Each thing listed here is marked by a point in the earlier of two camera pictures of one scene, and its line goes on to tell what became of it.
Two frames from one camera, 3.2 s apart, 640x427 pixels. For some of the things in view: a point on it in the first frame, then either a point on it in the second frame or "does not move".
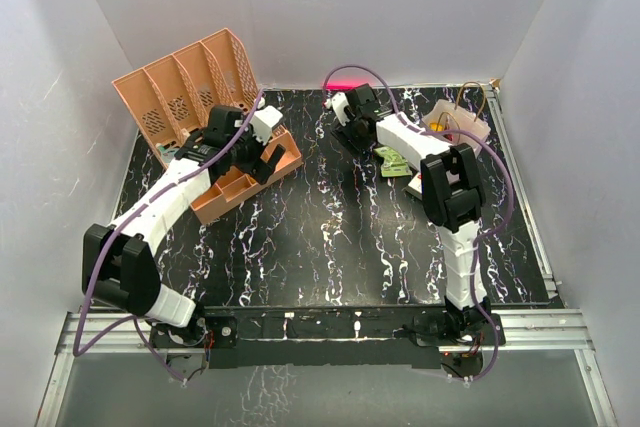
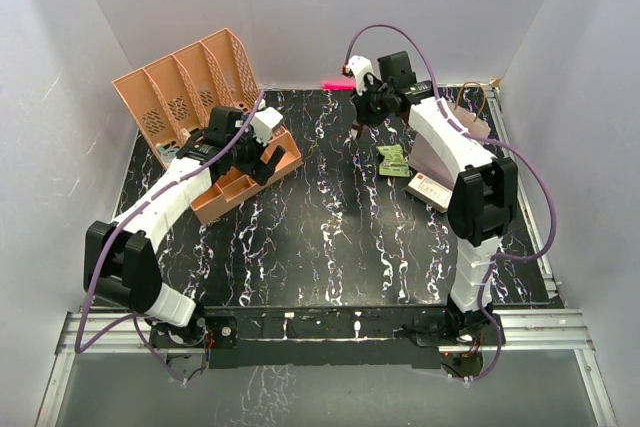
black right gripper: (345, 133) -> (364, 116)
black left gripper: (260, 171) does not move
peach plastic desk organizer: (171, 98) does not move
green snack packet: (393, 164) does not move
